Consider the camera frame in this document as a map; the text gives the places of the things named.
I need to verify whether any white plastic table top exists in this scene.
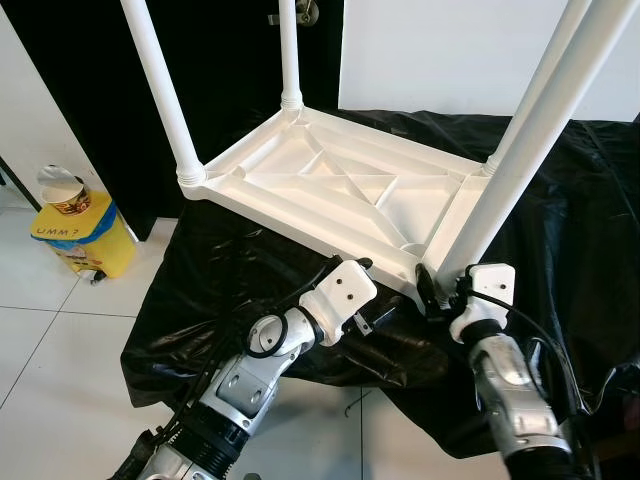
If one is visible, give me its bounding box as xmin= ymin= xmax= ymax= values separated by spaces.
xmin=178 ymin=100 xmax=496 ymax=306

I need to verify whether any black plastic table cover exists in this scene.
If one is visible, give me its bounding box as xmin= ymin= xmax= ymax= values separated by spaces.
xmin=120 ymin=108 xmax=640 ymax=461

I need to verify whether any black door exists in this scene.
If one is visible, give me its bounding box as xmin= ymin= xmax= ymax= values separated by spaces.
xmin=10 ymin=0 xmax=344 ymax=241

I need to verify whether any yellow blue cardboard box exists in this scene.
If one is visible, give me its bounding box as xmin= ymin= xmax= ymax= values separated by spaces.
xmin=30 ymin=195 xmax=136 ymax=279

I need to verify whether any instant noodle cup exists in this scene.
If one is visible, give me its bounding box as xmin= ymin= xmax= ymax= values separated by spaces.
xmin=37 ymin=165 xmax=91 ymax=216

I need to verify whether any thin black rod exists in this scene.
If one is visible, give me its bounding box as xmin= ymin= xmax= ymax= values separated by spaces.
xmin=0 ymin=155 xmax=36 ymax=211

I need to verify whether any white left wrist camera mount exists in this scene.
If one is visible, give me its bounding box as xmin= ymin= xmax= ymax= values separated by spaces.
xmin=300 ymin=258 xmax=379 ymax=346

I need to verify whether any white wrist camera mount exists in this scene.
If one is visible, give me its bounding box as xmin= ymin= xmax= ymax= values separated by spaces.
xmin=300 ymin=258 xmax=379 ymax=346
xmin=448 ymin=263 xmax=518 ymax=341

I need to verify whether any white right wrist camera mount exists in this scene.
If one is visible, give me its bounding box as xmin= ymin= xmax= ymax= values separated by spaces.
xmin=448 ymin=263 xmax=518 ymax=341

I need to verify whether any metal door handle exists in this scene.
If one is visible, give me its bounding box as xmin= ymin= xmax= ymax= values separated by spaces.
xmin=268 ymin=0 xmax=321 ymax=26

